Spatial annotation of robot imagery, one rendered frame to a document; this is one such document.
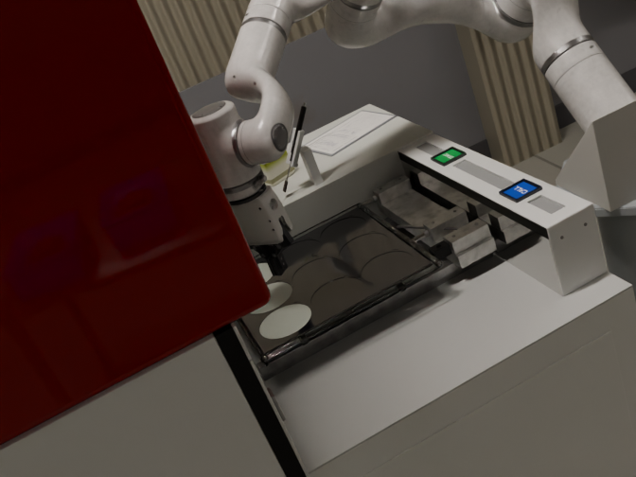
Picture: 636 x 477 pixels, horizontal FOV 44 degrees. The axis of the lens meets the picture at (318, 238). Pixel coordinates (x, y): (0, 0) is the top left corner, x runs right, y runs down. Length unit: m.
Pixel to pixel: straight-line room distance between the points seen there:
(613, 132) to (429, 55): 2.10
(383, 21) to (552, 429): 0.85
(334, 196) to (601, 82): 0.60
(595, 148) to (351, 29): 0.53
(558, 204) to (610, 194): 0.22
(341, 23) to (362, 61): 1.85
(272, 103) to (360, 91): 2.18
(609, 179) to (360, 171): 0.53
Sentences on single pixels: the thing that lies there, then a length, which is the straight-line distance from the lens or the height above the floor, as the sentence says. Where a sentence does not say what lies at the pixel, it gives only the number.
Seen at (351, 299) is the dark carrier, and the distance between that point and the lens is 1.43.
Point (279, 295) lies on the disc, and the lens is 1.53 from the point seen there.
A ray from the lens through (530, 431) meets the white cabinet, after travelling 1.42.
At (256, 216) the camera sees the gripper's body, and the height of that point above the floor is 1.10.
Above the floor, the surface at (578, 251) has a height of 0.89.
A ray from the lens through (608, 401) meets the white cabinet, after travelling 1.50.
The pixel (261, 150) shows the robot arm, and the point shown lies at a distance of 1.30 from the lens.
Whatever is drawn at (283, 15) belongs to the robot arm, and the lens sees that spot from 1.53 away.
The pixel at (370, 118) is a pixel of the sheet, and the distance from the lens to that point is 2.01.
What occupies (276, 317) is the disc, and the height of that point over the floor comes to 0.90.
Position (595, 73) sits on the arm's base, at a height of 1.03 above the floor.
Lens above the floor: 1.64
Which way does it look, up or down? 26 degrees down
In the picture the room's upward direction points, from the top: 22 degrees counter-clockwise
